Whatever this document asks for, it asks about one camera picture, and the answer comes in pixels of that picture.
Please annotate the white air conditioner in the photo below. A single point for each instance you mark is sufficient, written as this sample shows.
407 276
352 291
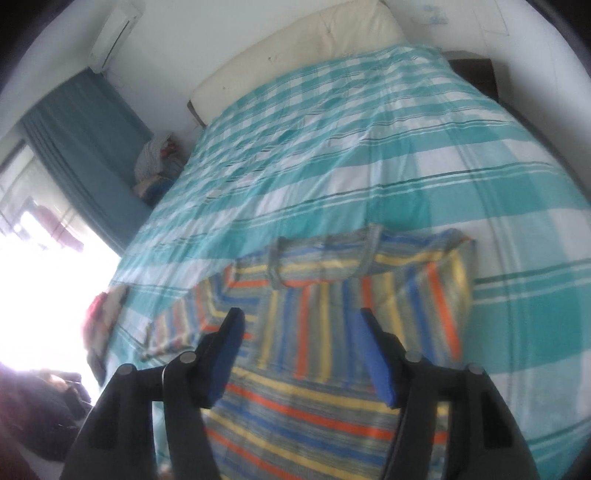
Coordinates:
115 34

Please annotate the folded patterned clothes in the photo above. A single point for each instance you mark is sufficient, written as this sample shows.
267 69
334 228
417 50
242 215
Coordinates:
111 332

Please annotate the cream padded headboard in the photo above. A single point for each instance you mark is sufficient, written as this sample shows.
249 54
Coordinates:
300 46

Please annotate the blue curtain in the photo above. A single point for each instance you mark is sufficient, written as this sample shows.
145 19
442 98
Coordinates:
87 152

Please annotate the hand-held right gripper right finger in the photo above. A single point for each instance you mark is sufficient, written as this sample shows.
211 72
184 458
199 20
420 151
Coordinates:
378 364

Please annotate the pile of mixed clothes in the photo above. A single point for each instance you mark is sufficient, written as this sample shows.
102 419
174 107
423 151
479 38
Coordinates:
154 161

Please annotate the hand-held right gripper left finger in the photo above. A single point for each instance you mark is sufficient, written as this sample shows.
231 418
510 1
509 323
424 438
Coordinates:
226 360

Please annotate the bed with teal plaid sheet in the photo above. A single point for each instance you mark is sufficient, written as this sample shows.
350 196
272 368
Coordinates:
346 152

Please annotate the striped knit sweater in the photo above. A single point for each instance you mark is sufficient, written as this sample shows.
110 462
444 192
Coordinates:
323 323

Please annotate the red cloth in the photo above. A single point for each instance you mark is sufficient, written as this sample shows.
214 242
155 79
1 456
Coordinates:
96 314

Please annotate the dark wooden nightstand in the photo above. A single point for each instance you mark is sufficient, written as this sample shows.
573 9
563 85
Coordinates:
475 74

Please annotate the wall socket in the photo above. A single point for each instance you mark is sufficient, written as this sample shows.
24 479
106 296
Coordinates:
431 14

